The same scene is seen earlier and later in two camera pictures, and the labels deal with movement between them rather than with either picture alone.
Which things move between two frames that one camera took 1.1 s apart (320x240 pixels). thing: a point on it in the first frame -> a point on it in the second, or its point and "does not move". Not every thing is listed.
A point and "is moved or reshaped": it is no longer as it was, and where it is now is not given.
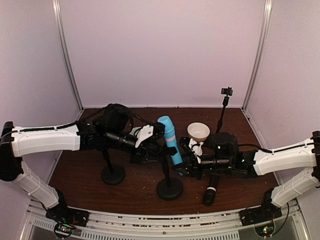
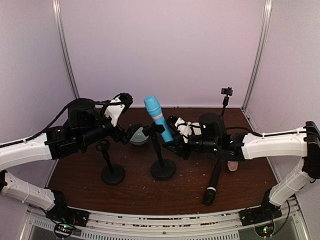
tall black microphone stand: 169,188 is moved or reshaped
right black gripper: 192,165 -> 178,145
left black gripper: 143,153 -> 125,136
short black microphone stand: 113,174 does not move
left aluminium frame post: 67,55 does not move
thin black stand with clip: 227,91 does not move
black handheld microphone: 211,191 does not move
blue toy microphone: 170,138 is moved or reshaped
